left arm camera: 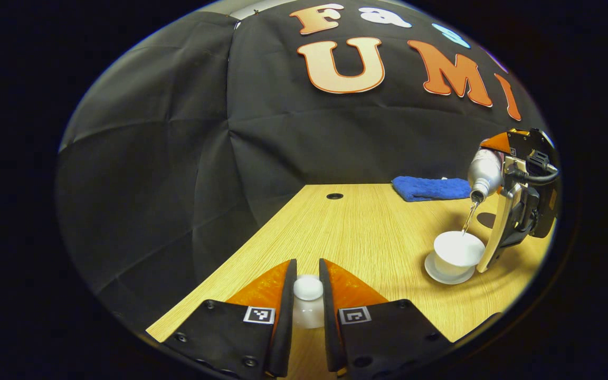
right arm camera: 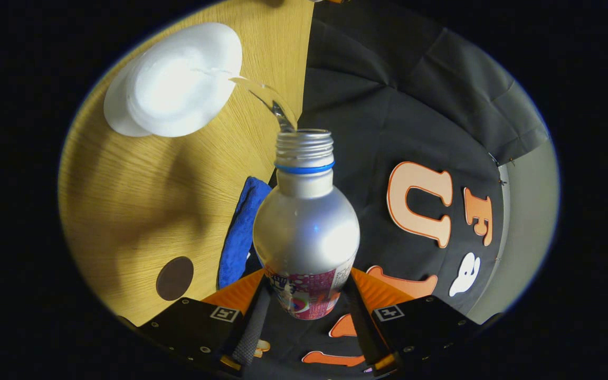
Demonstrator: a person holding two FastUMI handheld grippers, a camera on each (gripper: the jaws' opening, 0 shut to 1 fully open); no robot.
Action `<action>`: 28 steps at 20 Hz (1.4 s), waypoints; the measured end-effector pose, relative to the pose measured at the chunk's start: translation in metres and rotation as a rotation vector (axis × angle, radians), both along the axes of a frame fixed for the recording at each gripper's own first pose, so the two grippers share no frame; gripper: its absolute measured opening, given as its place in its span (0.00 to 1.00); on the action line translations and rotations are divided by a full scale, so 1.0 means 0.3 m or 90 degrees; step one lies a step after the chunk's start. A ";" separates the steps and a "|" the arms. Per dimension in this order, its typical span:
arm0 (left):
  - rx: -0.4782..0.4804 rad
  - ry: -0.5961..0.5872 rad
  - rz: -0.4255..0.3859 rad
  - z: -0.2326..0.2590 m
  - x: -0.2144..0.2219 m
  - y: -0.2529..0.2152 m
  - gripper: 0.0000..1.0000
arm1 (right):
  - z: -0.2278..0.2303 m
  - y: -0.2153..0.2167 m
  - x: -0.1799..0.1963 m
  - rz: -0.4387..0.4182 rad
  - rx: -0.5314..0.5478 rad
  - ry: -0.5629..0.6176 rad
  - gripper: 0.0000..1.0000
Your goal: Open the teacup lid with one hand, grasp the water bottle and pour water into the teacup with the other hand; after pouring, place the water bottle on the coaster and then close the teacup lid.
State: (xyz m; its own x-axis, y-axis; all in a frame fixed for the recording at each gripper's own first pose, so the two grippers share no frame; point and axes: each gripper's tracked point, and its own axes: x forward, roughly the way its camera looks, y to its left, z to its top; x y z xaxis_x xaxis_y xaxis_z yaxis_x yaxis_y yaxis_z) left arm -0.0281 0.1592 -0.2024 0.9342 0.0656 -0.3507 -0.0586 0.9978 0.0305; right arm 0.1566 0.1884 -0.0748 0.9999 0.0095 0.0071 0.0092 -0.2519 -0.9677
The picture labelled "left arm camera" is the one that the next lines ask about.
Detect blue towel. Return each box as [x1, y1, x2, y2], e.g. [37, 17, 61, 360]
[392, 176, 472, 203]

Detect white teacup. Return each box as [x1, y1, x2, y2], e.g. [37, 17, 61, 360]
[434, 231, 486, 278]

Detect silver water bottle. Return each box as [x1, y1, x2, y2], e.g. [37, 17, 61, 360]
[467, 149, 505, 205]

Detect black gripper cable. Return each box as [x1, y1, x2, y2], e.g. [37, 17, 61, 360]
[512, 166, 559, 185]

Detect white saucer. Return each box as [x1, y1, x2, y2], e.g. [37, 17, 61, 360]
[424, 251, 476, 286]

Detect white teacup lid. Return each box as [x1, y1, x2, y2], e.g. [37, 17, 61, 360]
[292, 274, 326, 329]

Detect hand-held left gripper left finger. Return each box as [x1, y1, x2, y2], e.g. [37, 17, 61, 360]
[161, 259, 299, 379]

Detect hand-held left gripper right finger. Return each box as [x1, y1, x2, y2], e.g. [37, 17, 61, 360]
[319, 259, 453, 378]

